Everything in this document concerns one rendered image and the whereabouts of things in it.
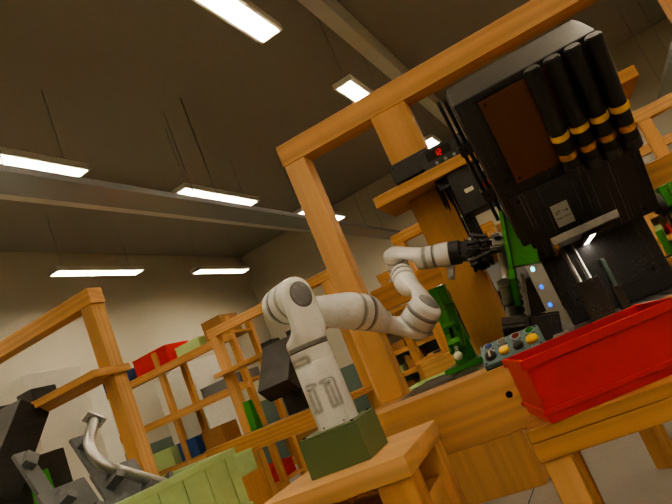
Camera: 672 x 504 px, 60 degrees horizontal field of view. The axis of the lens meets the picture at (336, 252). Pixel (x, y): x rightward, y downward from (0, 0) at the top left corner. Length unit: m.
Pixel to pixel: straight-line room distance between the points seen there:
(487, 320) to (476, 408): 0.63
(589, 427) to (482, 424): 0.38
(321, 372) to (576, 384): 0.50
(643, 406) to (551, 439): 0.16
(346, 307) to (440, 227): 0.78
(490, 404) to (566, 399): 0.35
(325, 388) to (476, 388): 0.39
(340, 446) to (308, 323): 0.26
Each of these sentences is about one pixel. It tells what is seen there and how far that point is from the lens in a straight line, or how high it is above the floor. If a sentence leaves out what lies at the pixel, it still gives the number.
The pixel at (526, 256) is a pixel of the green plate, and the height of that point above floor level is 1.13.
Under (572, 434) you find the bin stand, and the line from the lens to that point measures 1.16.
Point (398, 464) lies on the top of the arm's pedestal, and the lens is 1.12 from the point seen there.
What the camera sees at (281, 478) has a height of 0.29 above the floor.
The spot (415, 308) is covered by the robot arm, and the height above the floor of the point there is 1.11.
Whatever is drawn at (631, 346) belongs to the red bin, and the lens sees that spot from 1.18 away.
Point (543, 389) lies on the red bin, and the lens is 1.14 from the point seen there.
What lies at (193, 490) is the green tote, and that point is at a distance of 1.52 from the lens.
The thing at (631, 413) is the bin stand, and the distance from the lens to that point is 1.16.
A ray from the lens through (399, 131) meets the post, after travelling 2.18.
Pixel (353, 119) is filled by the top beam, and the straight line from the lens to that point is 2.25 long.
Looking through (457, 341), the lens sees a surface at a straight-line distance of 1.85.
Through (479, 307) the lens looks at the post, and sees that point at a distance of 2.06.
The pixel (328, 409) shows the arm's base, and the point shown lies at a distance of 1.26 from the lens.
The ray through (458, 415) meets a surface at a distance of 1.48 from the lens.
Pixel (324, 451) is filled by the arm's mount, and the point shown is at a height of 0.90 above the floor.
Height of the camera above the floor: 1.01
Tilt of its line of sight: 12 degrees up
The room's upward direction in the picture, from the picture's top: 23 degrees counter-clockwise
